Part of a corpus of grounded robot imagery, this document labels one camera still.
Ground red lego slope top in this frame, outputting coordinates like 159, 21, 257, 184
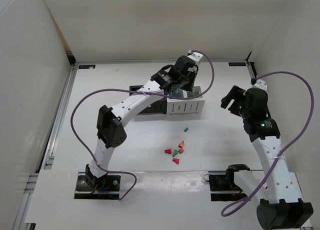
178, 141, 184, 148

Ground red lego slope bottom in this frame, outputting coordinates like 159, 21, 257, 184
172, 158, 180, 164

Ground black double bin container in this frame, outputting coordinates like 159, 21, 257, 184
138, 97, 167, 115

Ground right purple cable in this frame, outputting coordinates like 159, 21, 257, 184
220, 71, 314, 217

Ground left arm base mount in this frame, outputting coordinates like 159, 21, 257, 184
74, 172, 121, 200

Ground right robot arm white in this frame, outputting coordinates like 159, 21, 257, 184
221, 85, 314, 230

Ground green lego slope middle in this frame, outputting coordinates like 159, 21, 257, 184
172, 149, 179, 157

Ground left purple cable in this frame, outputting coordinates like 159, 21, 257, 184
70, 49, 215, 200

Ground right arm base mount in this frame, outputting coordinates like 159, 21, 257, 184
203, 164, 258, 202

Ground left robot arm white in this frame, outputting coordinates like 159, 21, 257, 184
85, 52, 203, 188

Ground red lego slope left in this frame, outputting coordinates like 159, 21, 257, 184
164, 149, 172, 155

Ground white double bin container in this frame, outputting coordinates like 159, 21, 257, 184
166, 86, 205, 115

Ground purple cable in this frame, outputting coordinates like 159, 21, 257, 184
70, 49, 215, 200
220, 71, 314, 217

